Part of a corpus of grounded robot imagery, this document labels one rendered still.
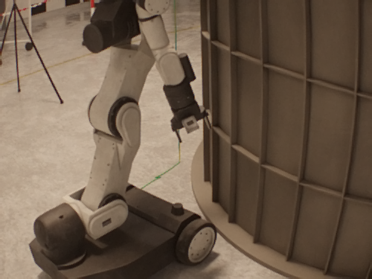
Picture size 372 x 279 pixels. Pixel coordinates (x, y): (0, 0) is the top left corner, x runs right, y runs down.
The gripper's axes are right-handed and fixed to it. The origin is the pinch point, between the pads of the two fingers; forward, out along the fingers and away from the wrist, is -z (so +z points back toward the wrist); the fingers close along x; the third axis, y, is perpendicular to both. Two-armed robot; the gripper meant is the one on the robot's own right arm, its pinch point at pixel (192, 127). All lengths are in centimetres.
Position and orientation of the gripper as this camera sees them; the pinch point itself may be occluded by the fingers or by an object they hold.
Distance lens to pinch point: 164.4
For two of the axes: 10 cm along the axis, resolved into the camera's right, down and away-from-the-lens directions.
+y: -3.1, -4.6, 8.3
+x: 9.0, -4.2, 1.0
